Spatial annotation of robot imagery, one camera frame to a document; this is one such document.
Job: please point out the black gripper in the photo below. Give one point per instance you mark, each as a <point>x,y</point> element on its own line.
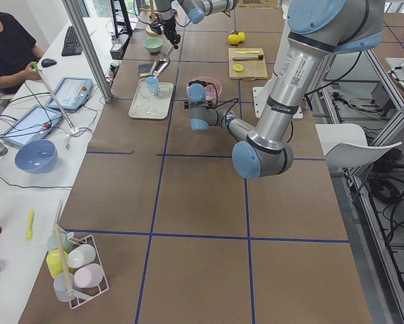
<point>204,84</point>
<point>169,30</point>

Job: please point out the pink bowl of ice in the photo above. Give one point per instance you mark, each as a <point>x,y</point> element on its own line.
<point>213,87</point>

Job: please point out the steel ice scoop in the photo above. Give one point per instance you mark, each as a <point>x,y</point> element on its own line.
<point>161,62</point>

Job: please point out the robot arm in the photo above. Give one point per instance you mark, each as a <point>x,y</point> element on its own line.
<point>195,10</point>
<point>317,29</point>

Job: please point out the light blue cup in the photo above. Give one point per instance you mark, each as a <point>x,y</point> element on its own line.
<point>152,84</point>

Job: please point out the yellow small cup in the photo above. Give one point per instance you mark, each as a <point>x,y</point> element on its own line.
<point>238,68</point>

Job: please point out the white cup in rack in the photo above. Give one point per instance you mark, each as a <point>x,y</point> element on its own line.
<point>81,256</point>

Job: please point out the green cup in rack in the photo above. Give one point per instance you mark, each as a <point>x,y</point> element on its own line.
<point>52,243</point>

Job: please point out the pink cup in rack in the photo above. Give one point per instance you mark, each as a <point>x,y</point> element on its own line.
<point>89,276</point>

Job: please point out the yellow cup in rack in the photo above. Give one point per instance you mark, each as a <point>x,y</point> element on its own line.
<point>54,263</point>

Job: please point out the clear cup in rack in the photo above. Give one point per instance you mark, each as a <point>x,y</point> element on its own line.
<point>60,288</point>

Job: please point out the wooden mug tree stand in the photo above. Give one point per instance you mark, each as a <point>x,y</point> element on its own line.
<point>152,20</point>

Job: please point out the green ceramic bowl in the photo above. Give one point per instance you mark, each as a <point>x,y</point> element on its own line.
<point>153,45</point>

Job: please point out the cream serving tray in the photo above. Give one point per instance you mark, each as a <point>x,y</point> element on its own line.
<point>155,108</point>

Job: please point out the grey folded cloth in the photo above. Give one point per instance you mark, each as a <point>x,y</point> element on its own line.
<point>144,70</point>

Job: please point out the yellow lemon upper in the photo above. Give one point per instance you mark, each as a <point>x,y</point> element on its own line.
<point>233,39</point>

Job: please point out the yellow lemon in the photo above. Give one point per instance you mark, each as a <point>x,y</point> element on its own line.
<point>242,37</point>
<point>233,39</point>

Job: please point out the wooden cutting board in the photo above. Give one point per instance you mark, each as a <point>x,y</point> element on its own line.
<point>254,70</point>

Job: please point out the yellow lemon left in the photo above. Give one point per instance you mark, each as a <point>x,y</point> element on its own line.
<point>242,37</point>

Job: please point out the black keyboard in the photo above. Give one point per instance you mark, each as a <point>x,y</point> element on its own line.
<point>71,44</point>

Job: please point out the blue teach pendant far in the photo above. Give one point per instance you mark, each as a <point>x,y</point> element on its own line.
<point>73,93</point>

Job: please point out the blue teach pendant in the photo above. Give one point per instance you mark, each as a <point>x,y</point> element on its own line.
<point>73,93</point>
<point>33,125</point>

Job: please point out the black computer mouse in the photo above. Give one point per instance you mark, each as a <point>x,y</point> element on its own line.
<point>48,62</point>

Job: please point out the long metal rod tool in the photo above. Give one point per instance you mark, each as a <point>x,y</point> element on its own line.
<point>73,130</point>

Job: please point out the blue teach pendant near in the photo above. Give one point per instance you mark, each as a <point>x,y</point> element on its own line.
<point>33,125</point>

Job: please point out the blue bowl on desk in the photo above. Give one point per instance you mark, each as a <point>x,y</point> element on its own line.
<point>36,157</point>

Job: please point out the seated person black shirt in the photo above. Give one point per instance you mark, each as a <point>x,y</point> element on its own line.
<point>18,50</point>

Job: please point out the white dish rack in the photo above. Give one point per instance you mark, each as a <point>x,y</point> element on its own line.
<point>81,295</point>

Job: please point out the yellow marker pen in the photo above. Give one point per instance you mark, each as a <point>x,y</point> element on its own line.
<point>28,234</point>

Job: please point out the aluminium frame post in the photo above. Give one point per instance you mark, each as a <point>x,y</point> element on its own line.
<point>77,21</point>

